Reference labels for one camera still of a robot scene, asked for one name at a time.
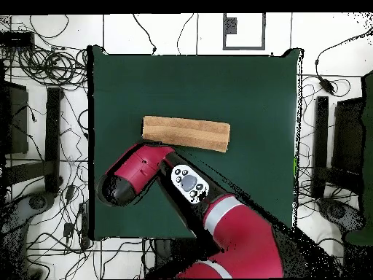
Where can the black pedestal base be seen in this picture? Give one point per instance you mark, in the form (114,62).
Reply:
(174,250)

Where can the black box device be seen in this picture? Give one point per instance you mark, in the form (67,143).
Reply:
(16,39)

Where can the black power strip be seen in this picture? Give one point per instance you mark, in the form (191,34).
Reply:
(84,224)

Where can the grey chair base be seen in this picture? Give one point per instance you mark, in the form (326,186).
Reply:
(338,213)
(17,210)

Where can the grey floor frame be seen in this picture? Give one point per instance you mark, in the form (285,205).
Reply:
(224,32)

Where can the tan terry towel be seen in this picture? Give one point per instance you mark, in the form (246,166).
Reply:
(186,131)

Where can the dark green table cloth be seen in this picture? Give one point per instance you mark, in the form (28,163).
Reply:
(189,87)

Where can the bright green tag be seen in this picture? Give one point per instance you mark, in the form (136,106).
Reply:
(295,166)

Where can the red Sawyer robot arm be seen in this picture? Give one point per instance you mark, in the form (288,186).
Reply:
(244,239)

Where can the small black adapter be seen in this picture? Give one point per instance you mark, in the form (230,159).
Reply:
(68,229)

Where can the black power adapter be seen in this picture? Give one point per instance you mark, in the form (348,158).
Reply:
(326,85)

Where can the black stand base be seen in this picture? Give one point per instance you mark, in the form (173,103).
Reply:
(320,140)
(53,131)

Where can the black box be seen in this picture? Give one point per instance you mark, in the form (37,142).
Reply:
(348,137)
(16,116)

